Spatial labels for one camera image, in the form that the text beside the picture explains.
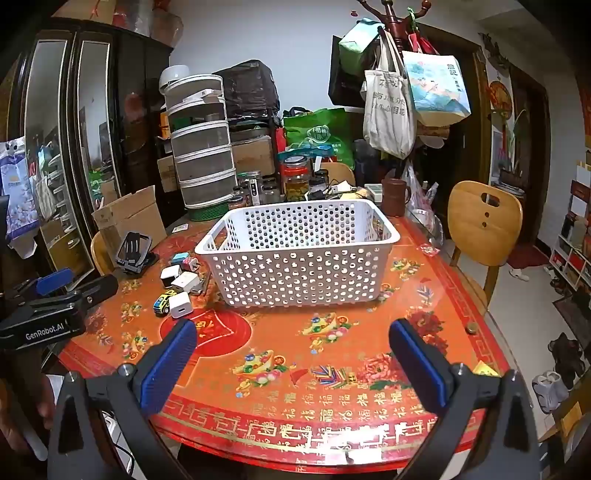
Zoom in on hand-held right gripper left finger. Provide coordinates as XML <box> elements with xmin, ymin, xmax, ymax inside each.
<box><xmin>46</xmin><ymin>318</ymin><xmax>198</xmax><ymax>480</ymax></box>

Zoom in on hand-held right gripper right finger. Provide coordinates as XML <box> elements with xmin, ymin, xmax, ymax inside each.
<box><xmin>389</xmin><ymin>318</ymin><xmax>542</xmax><ymax>480</ymax></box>

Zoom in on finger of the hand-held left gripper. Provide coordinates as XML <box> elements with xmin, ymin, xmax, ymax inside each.
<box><xmin>11</xmin><ymin>269</ymin><xmax>75</xmax><ymax>301</ymax></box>
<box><xmin>69</xmin><ymin>274</ymin><xmax>119</xmax><ymax>308</ymax></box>

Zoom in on white charger cube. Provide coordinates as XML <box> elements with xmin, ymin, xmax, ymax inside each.
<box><xmin>168</xmin><ymin>292</ymin><xmax>192</xmax><ymax>320</ymax></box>
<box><xmin>173</xmin><ymin>271</ymin><xmax>200</xmax><ymax>294</ymax></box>

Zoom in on yellow toy car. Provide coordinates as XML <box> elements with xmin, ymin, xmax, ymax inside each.
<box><xmin>153</xmin><ymin>290</ymin><xmax>178</xmax><ymax>318</ymax></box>

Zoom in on white perforated plastic basket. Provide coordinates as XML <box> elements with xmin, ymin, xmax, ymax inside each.
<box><xmin>194</xmin><ymin>199</ymin><xmax>400</xmax><ymax>309</ymax></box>

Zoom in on person's left hand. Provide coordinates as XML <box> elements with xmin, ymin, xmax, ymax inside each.
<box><xmin>0</xmin><ymin>371</ymin><xmax>57</xmax><ymax>455</ymax></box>

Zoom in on black phone stand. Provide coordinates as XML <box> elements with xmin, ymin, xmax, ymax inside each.
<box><xmin>115</xmin><ymin>232</ymin><xmax>157</xmax><ymax>275</ymax></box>

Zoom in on open cardboard box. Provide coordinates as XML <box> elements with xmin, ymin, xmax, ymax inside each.
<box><xmin>92</xmin><ymin>185</ymin><xmax>169</xmax><ymax>259</ymax></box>

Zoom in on red printed tablecloth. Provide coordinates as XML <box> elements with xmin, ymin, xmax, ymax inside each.
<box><xmin>58</xmin><ymin>210</ymin><xmax>511</xmax><ymax>474</ymax></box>

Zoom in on grey sneakers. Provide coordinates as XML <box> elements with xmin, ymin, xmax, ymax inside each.
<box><xmin>532</xmin><ymin>369</ymin><xmax>568</xmax><ymax>414</ymax></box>

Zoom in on green mesh basket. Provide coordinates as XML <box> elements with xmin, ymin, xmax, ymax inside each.
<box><xmin>187</xmin><ymin>202</ymin><xmax>236</xmax><ymax>223</ymax></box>

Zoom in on dark shoes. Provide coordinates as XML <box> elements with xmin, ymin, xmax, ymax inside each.
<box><xmin>549</xmin><ymin>332</ymin><xmax>585</xmax><ymax>377</ymax></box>

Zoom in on white plastic bag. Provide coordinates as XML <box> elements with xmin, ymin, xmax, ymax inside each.
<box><xmin>402</xmin><ymin>161</ymin><xmax>444</xmax><ymax>245</ymax></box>

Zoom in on dark floor rug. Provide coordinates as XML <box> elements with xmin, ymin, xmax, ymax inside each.
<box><xmin>551</xmin><ymin>295</ymin><xmax>591</xmax><ymax>342</ymax></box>

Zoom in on brown mug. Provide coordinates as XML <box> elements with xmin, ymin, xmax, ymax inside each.
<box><xmin>381</xmin><ymin>178</ymin><xmax>411</xmax><ymax>217</ymax></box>

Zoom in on dark mirrored cabinet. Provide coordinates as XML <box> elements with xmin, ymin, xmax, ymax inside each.
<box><xmin>0</xmin><ymin>18</ymin><xmax>174</xmax><ymax>278</ymax></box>

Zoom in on stacked clear drawer tower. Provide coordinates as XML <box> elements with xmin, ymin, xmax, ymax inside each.
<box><xmin>164</xmin><ymin>74</ymin><xmax>238</xmax><ymax>210</ymax></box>

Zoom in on white cubby shelf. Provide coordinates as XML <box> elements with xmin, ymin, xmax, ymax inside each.
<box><xmin>549</xmin><ymin>161</ymin><xmax>591</xmax><ymax>296</ymax></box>

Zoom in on brown cardboard box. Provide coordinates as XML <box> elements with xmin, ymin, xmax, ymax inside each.
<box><xmin>231</xmin><ymin>136</ymin><xmax>278</xmax><ymax>178</ymax></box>

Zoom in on potted plant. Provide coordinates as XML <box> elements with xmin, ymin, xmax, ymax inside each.
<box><xmin>501</xmin><ymin>111</ymin><xmax>527</xmax><ymax>190</ymax></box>

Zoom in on glass jar with red lid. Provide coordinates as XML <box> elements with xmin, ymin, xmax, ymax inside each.
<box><xmin>283</xmin><ymin>157</ymin><xmax>311</xmax><ymax>201</ymax></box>

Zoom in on green shopping bag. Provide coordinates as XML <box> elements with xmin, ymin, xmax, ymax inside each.
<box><xmin>283</xmin><ymin>108</ymin><xmax>356</xmax><ymax>169</ymax></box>

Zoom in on beige canvas tote bag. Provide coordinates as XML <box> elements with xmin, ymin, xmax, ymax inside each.
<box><xmin>362</xmin><ymin>32</ymin><xmax>416</xmax><ymax>160</ymax></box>

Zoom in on black plastic bag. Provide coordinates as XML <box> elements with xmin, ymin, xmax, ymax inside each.
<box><xmin>215</xmin><ymin>59</ymin><xmax>281</xmax><ymax>121</ymax></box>

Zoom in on blue printed tote bag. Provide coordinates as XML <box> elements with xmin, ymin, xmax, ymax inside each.
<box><xmin>401</xmin><ymin>50</ymin><xmax>472</xmax><ymax>127</ymax></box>

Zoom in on green gift bag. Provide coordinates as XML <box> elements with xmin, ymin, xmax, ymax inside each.
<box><xmin>338</xmin><ymin>18</ymin><xmax>384</xmax><ymax>77</ymax></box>

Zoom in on wooden coat rack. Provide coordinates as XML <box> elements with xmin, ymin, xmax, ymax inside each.
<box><xmin>358</xmin><ymin>0</ymin><xmax>430</xmax><ymax>176</ymax></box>

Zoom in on wooden chair with handle hole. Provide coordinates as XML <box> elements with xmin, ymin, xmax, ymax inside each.
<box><xmin>447</xmin><ymin>181</ymin><xmax>525</xmax><ymax>315</ymax></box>

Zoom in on red wall decoration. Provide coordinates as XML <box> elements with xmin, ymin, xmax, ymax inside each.
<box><xmin>488</xmin><ymin>80</ymin><xmax>514</xmax><ymax>121</ymax></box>

